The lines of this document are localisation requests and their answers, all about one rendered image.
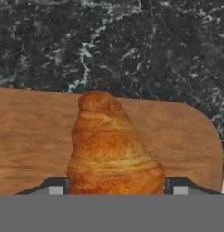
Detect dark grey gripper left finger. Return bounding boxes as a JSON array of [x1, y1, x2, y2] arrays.
[[15, 176, 71, 196]]

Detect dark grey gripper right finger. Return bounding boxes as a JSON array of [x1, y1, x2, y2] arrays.
[[163, 176, 224, 196]]

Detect wooden cutting board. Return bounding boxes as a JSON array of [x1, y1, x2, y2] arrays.
[[0, 86, 224, 196]]

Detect golden brown croissant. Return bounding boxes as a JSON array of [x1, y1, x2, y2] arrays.
[[66, 90, 167, 196]]

